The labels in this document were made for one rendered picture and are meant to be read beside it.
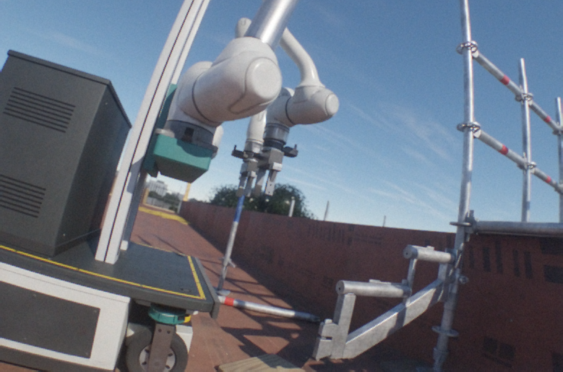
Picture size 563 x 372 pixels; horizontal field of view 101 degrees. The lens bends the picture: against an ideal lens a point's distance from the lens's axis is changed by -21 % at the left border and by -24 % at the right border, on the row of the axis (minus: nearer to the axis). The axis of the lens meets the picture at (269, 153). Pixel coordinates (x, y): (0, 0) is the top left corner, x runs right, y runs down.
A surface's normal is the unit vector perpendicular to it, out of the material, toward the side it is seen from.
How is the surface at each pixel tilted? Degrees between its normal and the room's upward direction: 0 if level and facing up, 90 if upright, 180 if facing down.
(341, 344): 90
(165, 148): 90
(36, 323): 90
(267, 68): 99
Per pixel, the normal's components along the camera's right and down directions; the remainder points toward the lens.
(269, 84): 0.62, 0.06
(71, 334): 0.32, -0.15
